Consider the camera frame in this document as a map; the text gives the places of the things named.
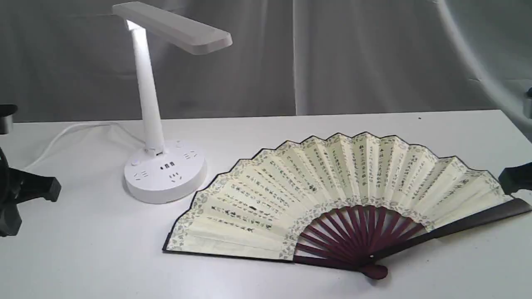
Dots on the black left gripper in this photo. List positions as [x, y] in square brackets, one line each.
[17, 187]

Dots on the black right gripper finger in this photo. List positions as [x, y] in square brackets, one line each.
[516, 178]

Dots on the folding paper fan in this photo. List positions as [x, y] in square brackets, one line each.
[343, 202]

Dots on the white desk lamp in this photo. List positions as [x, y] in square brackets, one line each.
[164, 171]

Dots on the grey backdrop curtain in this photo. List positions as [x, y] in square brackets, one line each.
[72, 60]

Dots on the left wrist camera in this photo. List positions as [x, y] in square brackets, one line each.
[6, 117]

